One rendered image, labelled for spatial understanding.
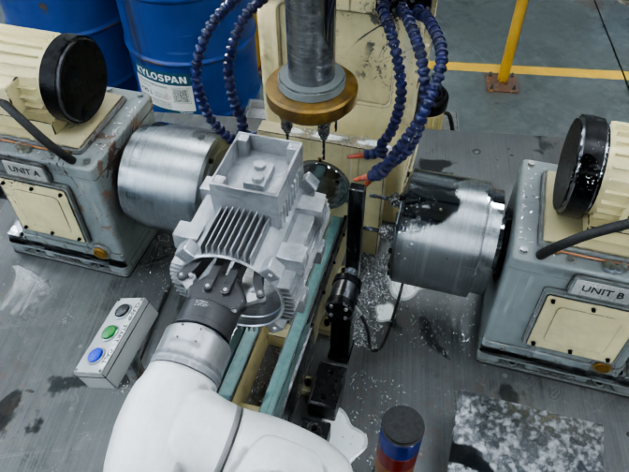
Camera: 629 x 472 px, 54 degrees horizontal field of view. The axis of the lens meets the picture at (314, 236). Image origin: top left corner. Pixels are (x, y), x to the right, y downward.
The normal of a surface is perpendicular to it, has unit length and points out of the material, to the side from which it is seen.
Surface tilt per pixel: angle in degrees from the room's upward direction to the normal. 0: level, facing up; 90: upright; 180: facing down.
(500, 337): 90
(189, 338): 7
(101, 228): 90
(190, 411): 27
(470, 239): 43
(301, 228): 1
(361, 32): 90
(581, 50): 0
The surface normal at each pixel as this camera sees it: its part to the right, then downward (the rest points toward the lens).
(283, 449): 0.33, -0.80
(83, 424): 0.00, -0.67
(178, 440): 0.46, -0.37
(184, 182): -0.19, 0.00
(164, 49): -0.24, 0.72
